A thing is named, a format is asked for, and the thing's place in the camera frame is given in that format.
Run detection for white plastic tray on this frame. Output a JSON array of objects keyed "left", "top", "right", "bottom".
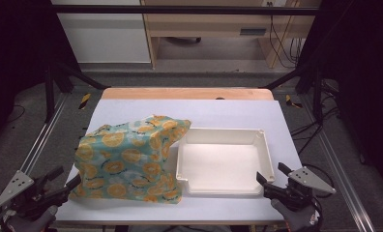
[{"left": 175, "top": 127, "right": 277, "bottom": 198}]

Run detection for yellow black tape strip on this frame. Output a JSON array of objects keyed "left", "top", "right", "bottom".
[
  {"left": 284, "top": 94, "right": 304, "bottom": 109},
  {"left": 78, "top": 93, "right": 93, "bottom": 110}
]

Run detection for person's left hand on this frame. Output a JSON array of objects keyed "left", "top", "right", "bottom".
[{"left": 5, "top": 205, "right": 59, "bottom": 232}]

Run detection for black floor cable loop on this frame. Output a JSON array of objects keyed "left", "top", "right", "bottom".
[{"left": 301, "top": 163, "right": 337, "bottom": 199}]

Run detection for black metal stand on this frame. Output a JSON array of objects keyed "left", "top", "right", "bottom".
[
  {"left": 44, "top": 60, "right": 112, "bottom": 124},
  {"left": 259, "top": 63, "right": 325, "bottom": 124}
]

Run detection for orange-print green cloth bag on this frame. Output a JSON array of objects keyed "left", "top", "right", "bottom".
[{"left": 69, "top": 114, "right": 192, "bottom": 205}]

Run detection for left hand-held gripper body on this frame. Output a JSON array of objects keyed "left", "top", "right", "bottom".
[{"left": 0, "top": 169, "right": 71, "bottom": 222}]

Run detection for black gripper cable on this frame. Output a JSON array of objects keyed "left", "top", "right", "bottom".
[{"left": 310, "top": 194, "right": 324, "bottom": 232}]

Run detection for thin black floor cable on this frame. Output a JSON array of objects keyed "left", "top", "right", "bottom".
[{"left": 6, "top": 103, "right": 27, "bottom": 124}]

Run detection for black floor cables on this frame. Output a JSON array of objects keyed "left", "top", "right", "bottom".
[{"left": 289, "top": 80, "right": 340, "bottom": 157}]

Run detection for light wooden desk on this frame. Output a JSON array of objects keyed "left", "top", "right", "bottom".
[{"left": 140, "top": 0, "right": 321, "bottom": 70}]

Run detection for white cabinet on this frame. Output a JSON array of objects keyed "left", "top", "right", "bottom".
[{"left": 50, "top": 0, "right": 152, "bottom": 64}]

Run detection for black cables under desk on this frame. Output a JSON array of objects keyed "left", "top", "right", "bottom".
[{"left": 268, "top": 2, "right": 306, "bottom": 70}]

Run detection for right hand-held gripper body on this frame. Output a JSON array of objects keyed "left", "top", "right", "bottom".
[{"left": 262, "top": 166, "right": 338, "bottom": 213}]

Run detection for dark curtain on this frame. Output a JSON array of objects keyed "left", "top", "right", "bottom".
[
  {"left": 0, "top": 0, "right": 83, "bottom": 153},
  {"left": 295, "top": 0, "right": 383, "bottom": 197}
]

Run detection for black horizontal frame bar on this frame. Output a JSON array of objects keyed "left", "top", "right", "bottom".
[{"left": 49, "top": 4, "right": 320, "bottom": 15}]

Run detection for person's right hand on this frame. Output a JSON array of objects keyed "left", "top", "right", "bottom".
[{"left": 270, "top": 198, "right": 318, "bottom": 232}]

